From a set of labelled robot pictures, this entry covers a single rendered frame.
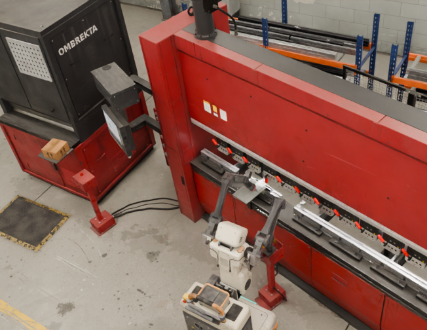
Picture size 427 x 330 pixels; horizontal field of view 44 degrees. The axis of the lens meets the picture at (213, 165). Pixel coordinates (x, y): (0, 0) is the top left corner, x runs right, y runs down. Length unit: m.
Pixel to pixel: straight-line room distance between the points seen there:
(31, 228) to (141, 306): 1.84
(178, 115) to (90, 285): 2.04
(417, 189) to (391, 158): 0.26
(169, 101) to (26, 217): 2.67
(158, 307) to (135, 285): 0.39
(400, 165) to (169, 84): 2.22
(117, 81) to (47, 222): 2.36
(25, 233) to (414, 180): 4.51
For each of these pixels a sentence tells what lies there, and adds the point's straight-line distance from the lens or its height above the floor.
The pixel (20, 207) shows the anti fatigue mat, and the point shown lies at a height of 0.01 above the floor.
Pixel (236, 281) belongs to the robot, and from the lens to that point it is 4.45.
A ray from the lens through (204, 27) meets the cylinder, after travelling 4.47.
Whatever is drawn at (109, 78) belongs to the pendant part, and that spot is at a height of 1.95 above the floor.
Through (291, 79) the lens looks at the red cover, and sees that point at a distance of 3.90.
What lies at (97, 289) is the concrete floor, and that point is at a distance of 5.75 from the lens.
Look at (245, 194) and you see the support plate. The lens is 4.84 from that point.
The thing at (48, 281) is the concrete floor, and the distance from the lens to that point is 6.02.
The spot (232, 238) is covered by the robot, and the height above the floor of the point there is 1.34.
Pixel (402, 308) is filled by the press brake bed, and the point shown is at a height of 0.74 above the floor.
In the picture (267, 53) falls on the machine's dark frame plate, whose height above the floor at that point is 2.30.
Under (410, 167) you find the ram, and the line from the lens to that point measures 3.59.
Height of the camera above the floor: 4.47
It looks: 42 degrees down
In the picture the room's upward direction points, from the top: 9 degrees counter-clockwise
